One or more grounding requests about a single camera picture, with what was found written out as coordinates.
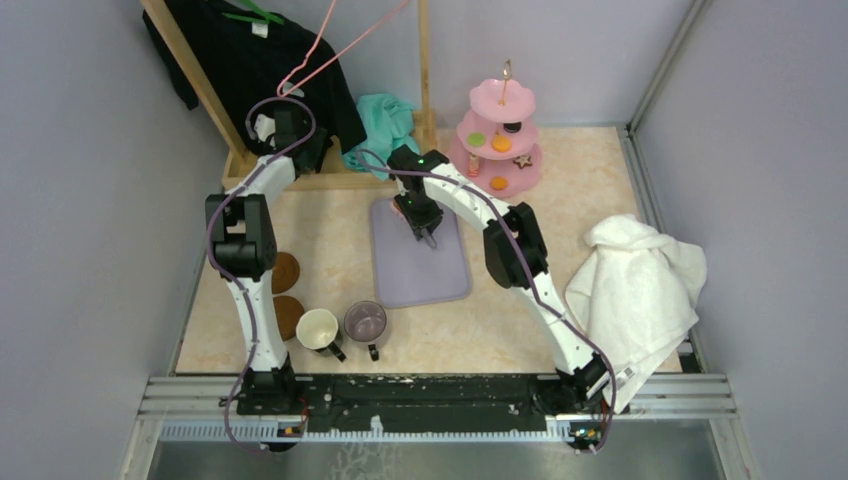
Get red striped cake piece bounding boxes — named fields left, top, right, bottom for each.
left=467, top=153, right=480, bottom=178

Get pink clothes hanger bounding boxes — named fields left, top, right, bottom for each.
left=274, top=0, right=412, bottom=99

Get cream mug black handle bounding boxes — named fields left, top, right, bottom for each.
left=295, top=309, right=347, bottom=363

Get black t-shirt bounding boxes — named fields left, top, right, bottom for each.
left=167, top=1, right=367, bottom=154

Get orange waffle round cookie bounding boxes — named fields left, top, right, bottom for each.
left=491, top=135, right=512, bottom=153

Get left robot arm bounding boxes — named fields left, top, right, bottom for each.
left=204, top=97, right=316, bottom=415

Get wooden clothes rack frame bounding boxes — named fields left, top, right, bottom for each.
left=141, top=0, right=438, bottom=191

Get orange swirl cookie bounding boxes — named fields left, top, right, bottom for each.
left=490, top=176, right=509, bottom=191

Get purple mug black handle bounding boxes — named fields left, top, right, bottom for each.
left=343, top=301, right=388, bottom=362

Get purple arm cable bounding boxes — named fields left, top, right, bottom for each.
left=355, top=148, right=619, bottom=455
left=205, top=96, right=318, bottom=458

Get brown saucer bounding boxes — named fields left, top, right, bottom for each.
left=271, top=252, right=300, bottom=294
left=273, top=295, right=305, bottom=341

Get pink food tongs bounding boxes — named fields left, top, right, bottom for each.
left=390, top=200, right=437, bottom=250

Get green clothes hanger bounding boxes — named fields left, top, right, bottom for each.
left=221, top=0, right=285, bottom=25

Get brown saucer far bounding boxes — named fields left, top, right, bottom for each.
left=271, top=252, right=300, bottom=294

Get green round cookie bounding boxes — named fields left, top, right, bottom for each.
left=466, top=132, right=487, bottom=148

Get white towel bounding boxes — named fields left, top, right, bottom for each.
left=564, top=214, right=707, bottom=413

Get pink three-tier cake stand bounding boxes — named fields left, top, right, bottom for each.
left=448, top=60, right=543, bottom=198

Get teal cloth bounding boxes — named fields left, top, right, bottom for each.
left=342, top=93, right=421, bottom=180

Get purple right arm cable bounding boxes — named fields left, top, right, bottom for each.
left=355, top=148, right=619, bottom=455

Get brown saucer near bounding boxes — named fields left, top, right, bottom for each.
left=273, top=295, right=305, bottom=341

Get star-shaped iced cookie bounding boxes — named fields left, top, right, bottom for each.
left=513, top=154, right=533, bottom=169

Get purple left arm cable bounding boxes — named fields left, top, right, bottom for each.
left=205, top=96, right=318, bottom=458

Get lavender serving tray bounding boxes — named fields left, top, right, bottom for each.
left=369, top=198, right=472, bottom=308

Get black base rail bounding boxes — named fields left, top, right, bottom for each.
left=233, top=373, right=601, bottom=434

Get black sandwich cookie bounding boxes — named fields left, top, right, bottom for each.
left=503, top=122, right=522, bottom=134

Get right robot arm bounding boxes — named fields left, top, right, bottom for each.
left=388, top=146, right=610, bottom=412

